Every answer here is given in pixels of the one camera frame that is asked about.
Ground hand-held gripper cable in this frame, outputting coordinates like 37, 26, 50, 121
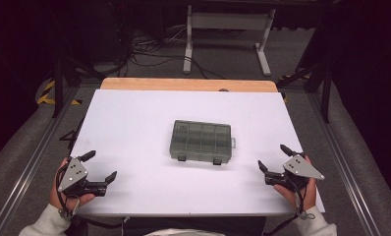
264, 181, 311, 236
54, 164, 125, 231

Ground wooden table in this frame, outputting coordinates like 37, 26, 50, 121
99, 77, 279, 93

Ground smoky clear compartment box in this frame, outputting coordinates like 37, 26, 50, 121
168, 119, 238, 166

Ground white board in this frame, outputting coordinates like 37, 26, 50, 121
69, 88, 326, 217

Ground person's right hand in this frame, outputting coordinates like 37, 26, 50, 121
273, 178, 317, 212

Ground white metal stand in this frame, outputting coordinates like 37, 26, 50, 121
182, 4, 277, 78

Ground person's dark clothed lap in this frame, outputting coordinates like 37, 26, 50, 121
122, 215, 267, 236

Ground right hand-held gripper cable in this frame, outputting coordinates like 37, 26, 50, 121
264, 181, 311, 236

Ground person's left hand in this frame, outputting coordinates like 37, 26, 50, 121
49, 157, 96, 214

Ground aluminium floor rail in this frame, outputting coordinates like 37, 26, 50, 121
307, 92, 391, 236
0, 87, 84, 236

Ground black metal stand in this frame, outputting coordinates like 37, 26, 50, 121
49, 53, 103, 120
276, 60, 333, 125

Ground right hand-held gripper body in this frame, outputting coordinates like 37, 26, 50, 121
264, 153, 326, 192

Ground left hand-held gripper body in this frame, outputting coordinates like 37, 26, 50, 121
57, 156, 108, 198

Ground black floor cables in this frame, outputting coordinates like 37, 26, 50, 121
126, 25, 226, 81

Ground left hand-held gripper cable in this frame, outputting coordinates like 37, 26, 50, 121
54, 164, 125, 231

